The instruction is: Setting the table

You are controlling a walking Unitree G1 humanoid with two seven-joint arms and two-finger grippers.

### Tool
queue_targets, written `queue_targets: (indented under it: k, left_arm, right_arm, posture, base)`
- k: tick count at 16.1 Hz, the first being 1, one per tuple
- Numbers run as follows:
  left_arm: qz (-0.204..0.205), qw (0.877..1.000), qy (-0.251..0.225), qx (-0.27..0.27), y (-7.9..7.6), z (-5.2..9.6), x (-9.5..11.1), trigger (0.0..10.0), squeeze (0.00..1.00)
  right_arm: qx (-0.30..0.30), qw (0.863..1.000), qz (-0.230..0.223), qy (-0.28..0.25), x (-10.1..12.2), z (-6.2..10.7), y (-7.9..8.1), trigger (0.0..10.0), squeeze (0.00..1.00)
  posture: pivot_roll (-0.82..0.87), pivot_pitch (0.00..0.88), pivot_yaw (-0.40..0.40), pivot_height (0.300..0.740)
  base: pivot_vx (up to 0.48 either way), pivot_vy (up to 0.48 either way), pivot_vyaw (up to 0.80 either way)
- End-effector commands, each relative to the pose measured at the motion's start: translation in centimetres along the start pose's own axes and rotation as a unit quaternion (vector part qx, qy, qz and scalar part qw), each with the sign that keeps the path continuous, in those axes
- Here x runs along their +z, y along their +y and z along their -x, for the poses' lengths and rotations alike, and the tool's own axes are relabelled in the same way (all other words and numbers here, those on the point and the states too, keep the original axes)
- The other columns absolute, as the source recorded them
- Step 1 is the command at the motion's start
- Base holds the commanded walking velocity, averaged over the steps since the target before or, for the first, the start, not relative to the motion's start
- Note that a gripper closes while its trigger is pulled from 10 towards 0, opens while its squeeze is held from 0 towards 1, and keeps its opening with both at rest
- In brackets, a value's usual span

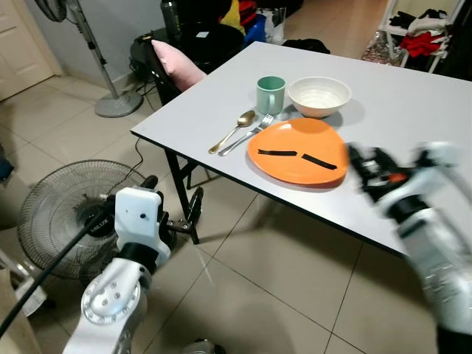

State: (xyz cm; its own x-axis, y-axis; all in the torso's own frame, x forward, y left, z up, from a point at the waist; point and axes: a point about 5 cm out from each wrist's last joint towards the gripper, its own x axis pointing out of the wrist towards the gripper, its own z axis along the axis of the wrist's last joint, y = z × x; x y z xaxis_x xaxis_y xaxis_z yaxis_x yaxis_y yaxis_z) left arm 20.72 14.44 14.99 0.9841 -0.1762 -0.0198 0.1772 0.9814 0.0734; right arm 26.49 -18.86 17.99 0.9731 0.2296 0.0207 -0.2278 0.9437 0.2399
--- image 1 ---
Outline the orange plate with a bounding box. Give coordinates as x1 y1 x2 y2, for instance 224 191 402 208
247 118 350 187

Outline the red cloth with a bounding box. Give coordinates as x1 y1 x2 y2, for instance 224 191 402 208
401 32 445 59

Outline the white door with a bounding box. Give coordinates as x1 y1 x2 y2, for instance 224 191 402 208
0 0 64 102

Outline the pink pillow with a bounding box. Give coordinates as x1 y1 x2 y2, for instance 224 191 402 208
151 40 208 91

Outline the black floor fan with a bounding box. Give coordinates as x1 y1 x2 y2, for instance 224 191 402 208
18 160 150 282

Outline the gold spoon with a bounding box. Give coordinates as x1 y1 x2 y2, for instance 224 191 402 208
209 111 257 155

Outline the black strip on plate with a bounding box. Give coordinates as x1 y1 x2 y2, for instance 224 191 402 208
300 154 339 170

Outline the black chair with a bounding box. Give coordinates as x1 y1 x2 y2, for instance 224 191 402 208
130 22 246 105

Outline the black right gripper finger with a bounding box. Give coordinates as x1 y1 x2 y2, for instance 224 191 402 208
347 143 369 179

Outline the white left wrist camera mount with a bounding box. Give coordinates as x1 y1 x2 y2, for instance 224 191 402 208
114 187 165 253

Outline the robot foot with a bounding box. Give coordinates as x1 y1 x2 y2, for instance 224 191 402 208
180 339 226 354

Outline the white rectangular table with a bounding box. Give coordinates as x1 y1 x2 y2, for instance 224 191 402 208
131 41 472 259

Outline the white bowl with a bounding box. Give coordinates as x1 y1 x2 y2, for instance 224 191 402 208
288 77 353 119

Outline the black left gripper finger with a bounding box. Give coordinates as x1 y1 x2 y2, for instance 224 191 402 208
176 187 205 232

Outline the dark bottle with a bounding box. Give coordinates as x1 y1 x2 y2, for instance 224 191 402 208
161 0 182 42

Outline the green mug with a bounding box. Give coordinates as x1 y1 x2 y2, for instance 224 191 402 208
256 76 286 116

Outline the blue container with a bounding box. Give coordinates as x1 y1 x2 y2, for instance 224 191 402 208
245 15 267 46

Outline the grey pedestal fan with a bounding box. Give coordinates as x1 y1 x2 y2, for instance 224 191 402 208
35 0 145 119

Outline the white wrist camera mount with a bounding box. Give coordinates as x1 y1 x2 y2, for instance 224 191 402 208
412 142 467 179
114 187 165 253

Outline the silver fork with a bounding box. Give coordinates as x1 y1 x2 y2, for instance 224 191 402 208
218 114 275 157

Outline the white clothes rack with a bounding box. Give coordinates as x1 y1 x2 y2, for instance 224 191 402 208
378 0 470 74

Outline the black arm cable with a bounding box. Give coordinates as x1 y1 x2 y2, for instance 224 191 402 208
0 212 113 334

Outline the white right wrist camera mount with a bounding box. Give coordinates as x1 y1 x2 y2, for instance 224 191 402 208
412 142 467 179

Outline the black bag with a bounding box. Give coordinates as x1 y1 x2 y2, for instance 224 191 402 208
282 38 331 55

